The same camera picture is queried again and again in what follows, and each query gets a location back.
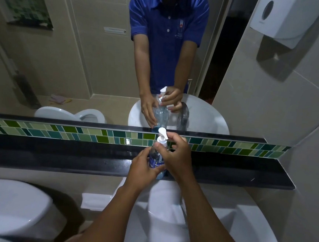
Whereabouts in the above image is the person's left hand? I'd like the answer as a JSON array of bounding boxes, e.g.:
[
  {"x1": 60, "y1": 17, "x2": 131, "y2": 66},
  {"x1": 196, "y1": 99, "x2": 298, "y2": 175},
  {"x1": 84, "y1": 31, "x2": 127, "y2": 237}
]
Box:
[{"x1": 124, "y1": 145, "x2": 161, "y2": 194}]

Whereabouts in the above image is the person's right hand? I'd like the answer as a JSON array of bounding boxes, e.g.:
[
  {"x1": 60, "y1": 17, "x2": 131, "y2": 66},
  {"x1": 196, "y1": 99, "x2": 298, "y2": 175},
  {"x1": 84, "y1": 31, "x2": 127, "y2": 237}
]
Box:
[{"x1": 158, "y1": 132, "x2": 198, "y2": 185}]

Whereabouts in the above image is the clear pump soap bottle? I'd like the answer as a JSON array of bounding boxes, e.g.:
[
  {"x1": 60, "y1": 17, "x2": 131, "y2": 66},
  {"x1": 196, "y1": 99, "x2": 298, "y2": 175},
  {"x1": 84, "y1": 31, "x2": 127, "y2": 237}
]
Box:
[{"x1": 146, "y1": 126, "x2": 174, "y2": 181}]

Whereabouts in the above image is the person's left forearm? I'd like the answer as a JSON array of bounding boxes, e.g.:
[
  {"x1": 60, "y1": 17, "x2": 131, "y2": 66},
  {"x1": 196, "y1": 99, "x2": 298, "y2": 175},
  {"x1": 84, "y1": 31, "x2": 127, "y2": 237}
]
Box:
[{"x1": 61, "y1": 179, "x2": 143, "y2": 242}]

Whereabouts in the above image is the person's right forearm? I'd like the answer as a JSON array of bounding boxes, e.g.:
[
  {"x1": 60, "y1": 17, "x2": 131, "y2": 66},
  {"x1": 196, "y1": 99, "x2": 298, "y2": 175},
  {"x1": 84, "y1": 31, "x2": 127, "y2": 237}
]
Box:
[{"x1": 169, "y1": 174, "x2": 258, "y2": 242}]

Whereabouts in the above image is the white folded paper towel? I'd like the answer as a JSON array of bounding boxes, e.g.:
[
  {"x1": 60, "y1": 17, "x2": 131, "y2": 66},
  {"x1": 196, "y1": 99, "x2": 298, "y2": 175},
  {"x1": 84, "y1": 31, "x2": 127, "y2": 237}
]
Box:
[{"x1": 81, "y1": 192, "x2": 113, "y2": 212}]

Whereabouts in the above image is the black stone ledge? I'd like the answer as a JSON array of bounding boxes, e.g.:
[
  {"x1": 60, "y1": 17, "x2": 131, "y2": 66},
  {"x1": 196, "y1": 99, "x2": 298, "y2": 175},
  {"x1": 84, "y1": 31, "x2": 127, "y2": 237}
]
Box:
[{"x1": 0, "y1": 134, "x2": 298, "y2": 192}]

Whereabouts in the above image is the white wash basin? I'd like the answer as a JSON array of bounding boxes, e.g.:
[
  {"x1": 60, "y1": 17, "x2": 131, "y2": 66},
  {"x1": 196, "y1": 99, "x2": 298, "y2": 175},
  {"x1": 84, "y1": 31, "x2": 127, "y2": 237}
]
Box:
[{"x1": 109, "y1": 175, "x2": 295, "y2": 242}]

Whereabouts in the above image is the white paper towel dispenser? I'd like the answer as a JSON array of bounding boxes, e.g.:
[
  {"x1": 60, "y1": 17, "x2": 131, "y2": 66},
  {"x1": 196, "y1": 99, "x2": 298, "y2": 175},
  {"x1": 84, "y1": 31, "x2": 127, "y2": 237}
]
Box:
[{"x1": 248, "y1": 0, "x2": 319, "y2": 52}]

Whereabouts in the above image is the wall mirror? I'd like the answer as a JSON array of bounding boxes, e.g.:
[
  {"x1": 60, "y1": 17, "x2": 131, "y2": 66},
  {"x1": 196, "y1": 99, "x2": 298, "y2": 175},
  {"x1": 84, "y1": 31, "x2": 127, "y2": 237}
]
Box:
[{"x1": 0, "y1": 0, "x2": 280, "y2": 144}]

